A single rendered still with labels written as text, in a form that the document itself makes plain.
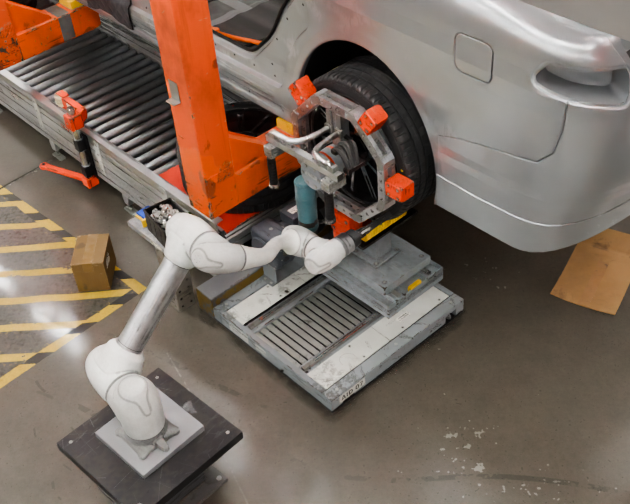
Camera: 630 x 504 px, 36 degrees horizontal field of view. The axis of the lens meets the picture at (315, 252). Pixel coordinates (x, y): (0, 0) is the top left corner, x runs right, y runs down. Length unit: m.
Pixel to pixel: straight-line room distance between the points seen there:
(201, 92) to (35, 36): 2.01
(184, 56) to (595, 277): 2.17
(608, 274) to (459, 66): 1.66
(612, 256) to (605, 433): 1.07
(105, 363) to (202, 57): 1.23
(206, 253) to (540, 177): 1.18
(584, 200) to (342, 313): 1.39
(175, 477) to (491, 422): 1.31
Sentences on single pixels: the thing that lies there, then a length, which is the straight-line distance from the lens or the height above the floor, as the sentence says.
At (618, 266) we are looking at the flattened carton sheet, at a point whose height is 0.01.
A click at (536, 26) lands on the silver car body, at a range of 3.18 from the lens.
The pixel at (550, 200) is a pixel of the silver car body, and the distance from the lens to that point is 3.44.
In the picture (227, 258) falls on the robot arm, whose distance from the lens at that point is 3.37.
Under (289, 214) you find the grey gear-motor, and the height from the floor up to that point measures 0.43.
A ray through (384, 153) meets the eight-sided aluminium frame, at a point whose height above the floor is 0.98.
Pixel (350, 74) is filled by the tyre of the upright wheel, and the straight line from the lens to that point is 3.84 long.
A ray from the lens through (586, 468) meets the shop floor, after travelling 3.95.
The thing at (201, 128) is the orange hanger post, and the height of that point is 0.99.
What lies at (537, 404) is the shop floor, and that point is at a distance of 4.12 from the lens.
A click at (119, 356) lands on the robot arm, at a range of 3.60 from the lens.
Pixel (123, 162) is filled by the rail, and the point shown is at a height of 0.37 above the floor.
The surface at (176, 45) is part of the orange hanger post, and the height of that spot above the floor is 1.37.
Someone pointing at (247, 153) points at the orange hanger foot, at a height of 0.73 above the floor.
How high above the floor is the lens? 3.14
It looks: 41 degrees down
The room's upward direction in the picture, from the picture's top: 5 degrees counter-clockwise
